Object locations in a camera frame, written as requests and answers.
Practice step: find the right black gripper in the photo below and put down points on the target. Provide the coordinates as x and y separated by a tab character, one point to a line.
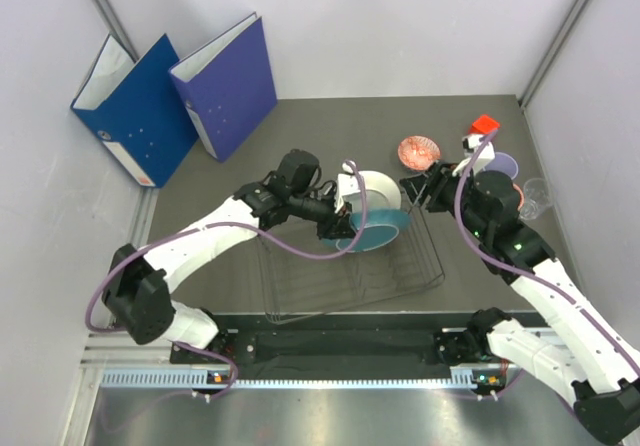
432	183

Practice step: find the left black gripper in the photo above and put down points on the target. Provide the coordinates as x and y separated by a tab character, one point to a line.
337	226

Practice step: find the red patterned bowl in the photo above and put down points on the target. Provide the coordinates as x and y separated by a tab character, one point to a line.
418	153

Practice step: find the teal plate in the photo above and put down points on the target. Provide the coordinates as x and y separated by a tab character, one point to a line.
381	228

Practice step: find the white plate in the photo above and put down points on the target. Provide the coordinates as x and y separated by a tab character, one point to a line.
382	192

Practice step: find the lilac plastic cup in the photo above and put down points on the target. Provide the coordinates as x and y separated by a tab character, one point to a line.
504	163

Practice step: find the pink plastic cup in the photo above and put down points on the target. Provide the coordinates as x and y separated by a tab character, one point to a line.
521	197

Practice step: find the clear drinking glass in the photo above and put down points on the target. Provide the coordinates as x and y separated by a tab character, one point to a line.
537	199

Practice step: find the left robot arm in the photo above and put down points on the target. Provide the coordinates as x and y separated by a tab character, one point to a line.
138	288

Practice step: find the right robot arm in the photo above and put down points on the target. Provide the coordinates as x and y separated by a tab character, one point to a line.
596	372

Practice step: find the red cube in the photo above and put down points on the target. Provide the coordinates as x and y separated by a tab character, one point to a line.
484	125

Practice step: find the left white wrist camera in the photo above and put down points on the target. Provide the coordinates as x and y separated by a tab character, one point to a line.
351	189

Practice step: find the black wire dish rack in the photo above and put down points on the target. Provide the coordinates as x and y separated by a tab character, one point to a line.
295	288

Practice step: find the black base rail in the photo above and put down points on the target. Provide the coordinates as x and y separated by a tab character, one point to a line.
421	337

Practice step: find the purple ring binder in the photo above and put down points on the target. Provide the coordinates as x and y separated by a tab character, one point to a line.
227	86

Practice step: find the grey cable duct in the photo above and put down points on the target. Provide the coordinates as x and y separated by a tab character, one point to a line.
458	379

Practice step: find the blue ring binder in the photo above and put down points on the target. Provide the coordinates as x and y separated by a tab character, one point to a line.
133	108

